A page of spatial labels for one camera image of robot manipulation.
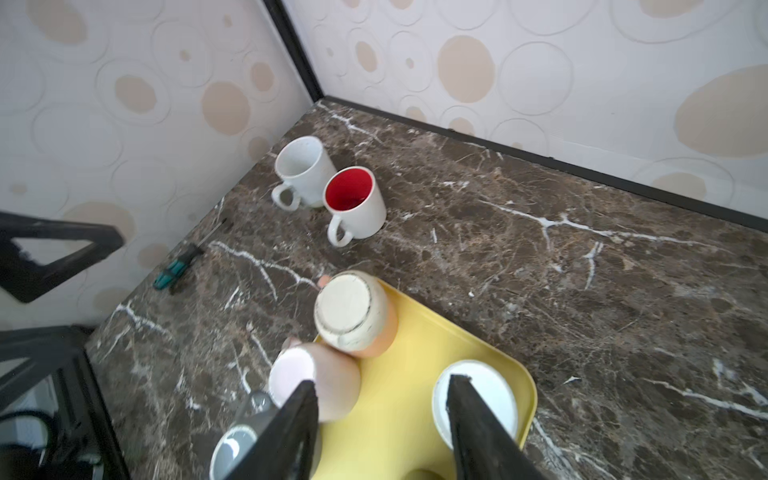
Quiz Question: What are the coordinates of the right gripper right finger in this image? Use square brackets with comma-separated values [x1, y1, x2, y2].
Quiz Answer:
[447, 375, 543, 479]

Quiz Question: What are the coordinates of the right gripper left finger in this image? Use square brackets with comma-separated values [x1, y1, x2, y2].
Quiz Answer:
[226, 380, 320, 479]

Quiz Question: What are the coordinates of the white mug red inside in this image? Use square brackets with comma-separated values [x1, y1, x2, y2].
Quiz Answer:
[323, 166, 386, 248]

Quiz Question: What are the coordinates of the white speckled mug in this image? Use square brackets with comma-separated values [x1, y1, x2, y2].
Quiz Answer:
[271, 136, 338, 212]

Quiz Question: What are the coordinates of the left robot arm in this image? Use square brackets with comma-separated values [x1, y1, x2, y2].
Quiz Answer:
[1, 212, 130, 479]

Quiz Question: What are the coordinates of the grey mug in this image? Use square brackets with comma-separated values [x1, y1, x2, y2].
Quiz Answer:
[209, 390, 277, 480]

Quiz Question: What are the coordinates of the black mug white base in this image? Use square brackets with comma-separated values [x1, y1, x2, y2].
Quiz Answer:
[431, 360, 518, 450]

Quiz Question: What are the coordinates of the pink mug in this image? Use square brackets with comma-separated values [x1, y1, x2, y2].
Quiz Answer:
[267, 337, 361, 423]

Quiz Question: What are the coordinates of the cream and peach mug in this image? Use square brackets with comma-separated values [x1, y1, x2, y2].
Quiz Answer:
[314, 270, 398, 358]

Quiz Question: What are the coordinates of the yellow plastic tray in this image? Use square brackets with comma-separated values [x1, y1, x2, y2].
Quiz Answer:
[314, 284, 538, 479]

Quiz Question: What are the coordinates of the green handled screwdriver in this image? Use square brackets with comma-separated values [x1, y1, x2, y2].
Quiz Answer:
[153, 218, 229, 291]

